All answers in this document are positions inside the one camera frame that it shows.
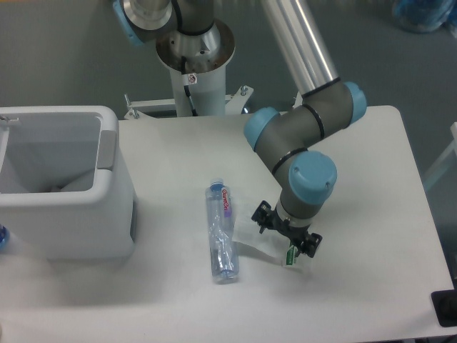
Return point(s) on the clear plastic bag green label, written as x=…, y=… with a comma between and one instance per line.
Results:
x=270, y=246

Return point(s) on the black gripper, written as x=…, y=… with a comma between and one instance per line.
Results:
x=306, y=243

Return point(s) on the blue plastic bag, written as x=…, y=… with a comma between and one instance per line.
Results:
x=422, y=17

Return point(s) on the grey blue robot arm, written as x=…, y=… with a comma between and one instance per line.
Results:
x=283, y=138

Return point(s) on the crushed clear plastic bottle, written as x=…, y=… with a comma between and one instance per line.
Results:
x=222, y=248

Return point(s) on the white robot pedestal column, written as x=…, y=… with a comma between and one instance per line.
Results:
x=198, y=59

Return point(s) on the white frame at right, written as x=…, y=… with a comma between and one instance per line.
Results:
x=442, y=163

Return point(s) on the white trash can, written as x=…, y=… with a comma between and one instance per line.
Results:
x=65, y=187

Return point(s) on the white pedestal base frame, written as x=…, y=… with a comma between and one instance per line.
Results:
x=194, y=100

